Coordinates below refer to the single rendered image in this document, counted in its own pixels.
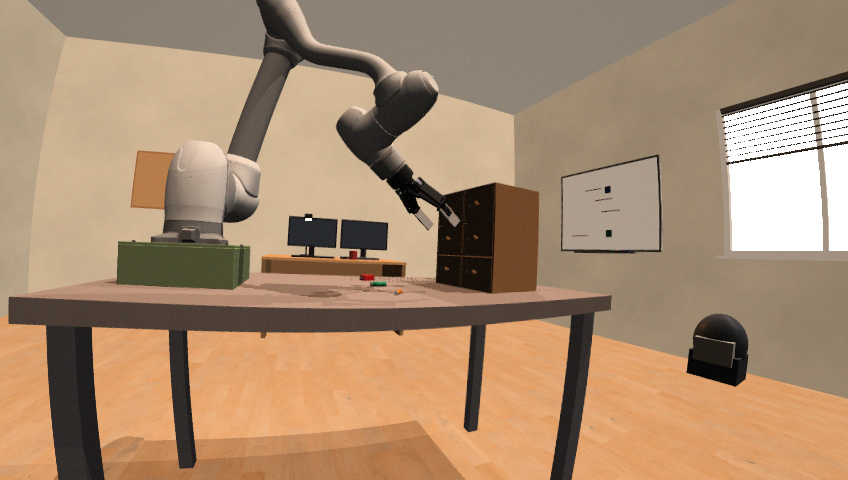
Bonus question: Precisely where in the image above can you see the dark brown drawer front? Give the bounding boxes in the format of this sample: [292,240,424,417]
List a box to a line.
[437,255,461,285]
[463,222,494,255]
[464,186,494,221]
[461,257,492,291]
[438,225,463,253]
[439,193,464,224]

